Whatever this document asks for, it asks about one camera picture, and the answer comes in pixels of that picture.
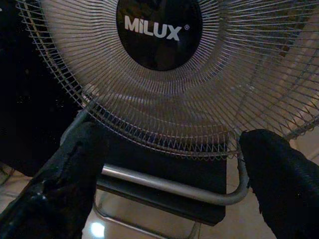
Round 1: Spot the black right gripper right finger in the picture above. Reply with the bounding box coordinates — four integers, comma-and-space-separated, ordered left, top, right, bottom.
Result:
238, 128, 319, 239

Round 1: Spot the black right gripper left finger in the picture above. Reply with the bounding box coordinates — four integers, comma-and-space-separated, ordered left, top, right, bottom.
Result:
0, 121, 110, 239

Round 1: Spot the Milux floor fan wire guard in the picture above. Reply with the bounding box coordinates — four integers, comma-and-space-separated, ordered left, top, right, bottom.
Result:
14, 0, 319, 239

